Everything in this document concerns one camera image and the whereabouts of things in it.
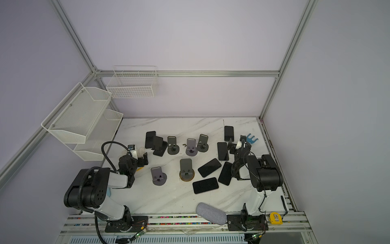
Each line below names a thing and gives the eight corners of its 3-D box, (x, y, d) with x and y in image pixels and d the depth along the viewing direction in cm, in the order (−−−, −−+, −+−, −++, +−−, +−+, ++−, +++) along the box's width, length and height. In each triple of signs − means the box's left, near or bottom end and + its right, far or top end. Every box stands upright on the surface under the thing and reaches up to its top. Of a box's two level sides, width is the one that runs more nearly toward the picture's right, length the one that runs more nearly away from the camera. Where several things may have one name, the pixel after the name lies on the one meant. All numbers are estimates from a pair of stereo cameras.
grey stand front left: (153, 185, 88) (148, 178, 80) (156, 174, 93) (151, 166, 84) (165, 185, 88) (162, 178, 80) (167, 174, 93) (164, 166, 84)
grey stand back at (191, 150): (187, 156, 101) (186, 147, 93) (187, 147, 105) (186, 138, 98) (197, 156, 101) (196, 147, 93) (197, 147, 105) (197, 138, 98)
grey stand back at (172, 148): (168, 154, 101) (166, 146, 94) (170, 144, 107) (168, 136, 99) (178, 154, 101) (177, 146, 94) (180, 144, 107) (178, 136, 99)
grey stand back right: (197, 151, 103) (197, 141, 95) (200, 143, 108) (200, 133, 99) (207, 153, 102) (207, 144, 94) (209, 145, 107) (210, 135, 98)
